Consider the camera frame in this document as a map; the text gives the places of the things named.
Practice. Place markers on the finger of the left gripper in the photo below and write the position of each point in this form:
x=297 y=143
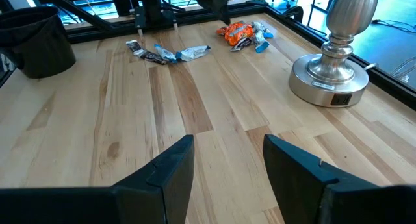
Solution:
x=227 y=13
x=218 y=9

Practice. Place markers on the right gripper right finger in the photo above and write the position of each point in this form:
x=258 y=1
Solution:
x=341 y=204

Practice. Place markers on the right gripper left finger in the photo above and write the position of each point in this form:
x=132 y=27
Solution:
x=97 y=206

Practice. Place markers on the orange candy wrapper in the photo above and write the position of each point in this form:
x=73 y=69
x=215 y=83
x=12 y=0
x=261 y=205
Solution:
x=221 y=30
x=232 y=36
x=245 y=30

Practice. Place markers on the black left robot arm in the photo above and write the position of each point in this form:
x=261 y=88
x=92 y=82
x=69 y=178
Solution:
x=152 y=3

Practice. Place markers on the black table clamp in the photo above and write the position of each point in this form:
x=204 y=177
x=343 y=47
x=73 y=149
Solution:
x=294 y=13

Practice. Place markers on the silver table lamp white shade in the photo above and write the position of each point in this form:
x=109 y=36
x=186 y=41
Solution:
x=331 y=71

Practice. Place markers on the black plastic bucket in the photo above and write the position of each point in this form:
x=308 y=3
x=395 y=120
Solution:
x=32 y=42

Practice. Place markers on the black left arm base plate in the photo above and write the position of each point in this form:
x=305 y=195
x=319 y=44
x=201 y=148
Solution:
x=156 y=22

